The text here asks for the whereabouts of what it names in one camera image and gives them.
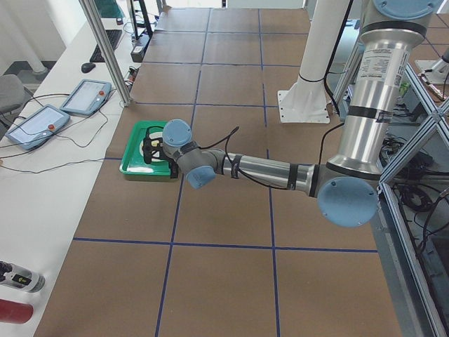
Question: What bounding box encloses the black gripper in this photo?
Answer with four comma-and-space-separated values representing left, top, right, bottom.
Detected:
141, 126, 178, 178

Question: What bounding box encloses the white round plate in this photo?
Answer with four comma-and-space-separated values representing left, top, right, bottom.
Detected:
141, 136, 170, 164

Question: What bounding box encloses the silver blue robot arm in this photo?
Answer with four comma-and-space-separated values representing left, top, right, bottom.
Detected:
142, 1, 441, 227

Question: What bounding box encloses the green plastic tray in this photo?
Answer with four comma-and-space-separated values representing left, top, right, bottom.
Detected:
119, 121, 177, 182

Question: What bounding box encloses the teach pendant tablet far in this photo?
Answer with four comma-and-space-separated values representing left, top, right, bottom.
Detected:
60, 79, 112, 116

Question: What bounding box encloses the teach pendant tablet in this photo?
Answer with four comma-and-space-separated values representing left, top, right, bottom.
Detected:
60, 79, 112, 116
6, 105, 70, 150

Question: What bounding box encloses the black computer mouse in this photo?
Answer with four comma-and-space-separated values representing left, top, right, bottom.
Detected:
81, 62, 96, 74

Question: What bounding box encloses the brown paper table cover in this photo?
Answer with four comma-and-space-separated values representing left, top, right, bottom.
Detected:
36, 8, 402, 336

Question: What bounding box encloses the black keyboard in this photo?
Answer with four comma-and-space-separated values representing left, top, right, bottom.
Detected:
89, 29, 123, 63

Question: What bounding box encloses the teach pendant tablet near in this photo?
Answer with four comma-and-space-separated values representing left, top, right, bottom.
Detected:
6, 105, 70, 150

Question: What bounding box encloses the grey office chair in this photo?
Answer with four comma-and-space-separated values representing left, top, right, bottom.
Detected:
0, 74, 25, 114

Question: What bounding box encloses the red cylinder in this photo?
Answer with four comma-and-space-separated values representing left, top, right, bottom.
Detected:
0, 299, 34, 324

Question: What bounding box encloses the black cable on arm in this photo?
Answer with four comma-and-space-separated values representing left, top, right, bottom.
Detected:
199, 126, 348, 190

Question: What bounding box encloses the aluminium frame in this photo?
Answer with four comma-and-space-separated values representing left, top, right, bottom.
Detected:
79, 0, 132, 107

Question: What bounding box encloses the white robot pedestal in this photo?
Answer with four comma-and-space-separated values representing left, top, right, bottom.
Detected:
278, 0, 362, 124

